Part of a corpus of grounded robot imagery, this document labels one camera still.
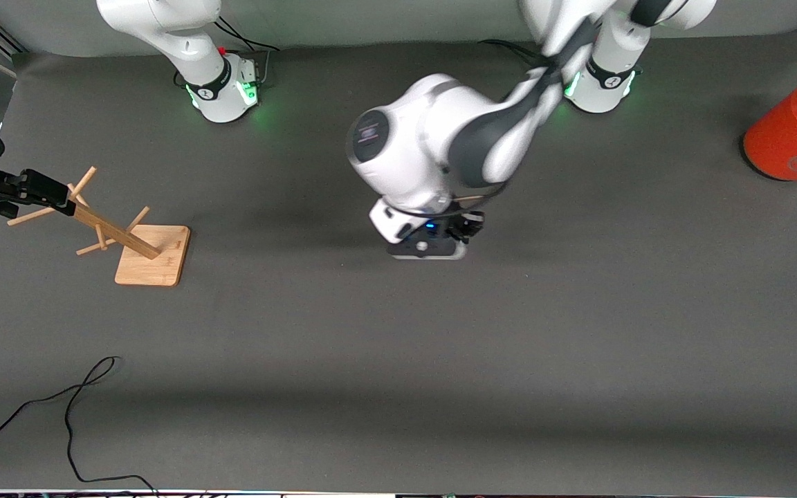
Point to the metal frame rail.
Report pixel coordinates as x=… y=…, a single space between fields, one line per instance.
x=7 y=41

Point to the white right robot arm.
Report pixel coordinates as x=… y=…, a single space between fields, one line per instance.
x=184 y=41

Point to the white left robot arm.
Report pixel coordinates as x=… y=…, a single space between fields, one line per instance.
x=426 y=138

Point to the wooden cup rack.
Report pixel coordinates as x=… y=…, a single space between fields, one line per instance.
x=153 y=263

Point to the orange cylindrical can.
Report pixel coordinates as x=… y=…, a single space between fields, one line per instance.
x=786 y=138

